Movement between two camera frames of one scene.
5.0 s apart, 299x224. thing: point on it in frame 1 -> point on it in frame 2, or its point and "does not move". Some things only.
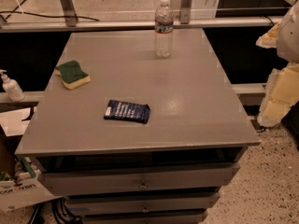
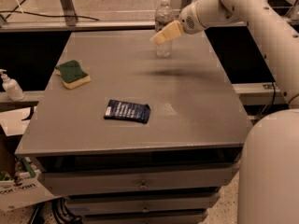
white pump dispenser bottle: (11, 87) does not move
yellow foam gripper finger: (282, 92) -> (169, 32)
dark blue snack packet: (127, 111) does not move
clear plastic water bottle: (163, 24) does not move
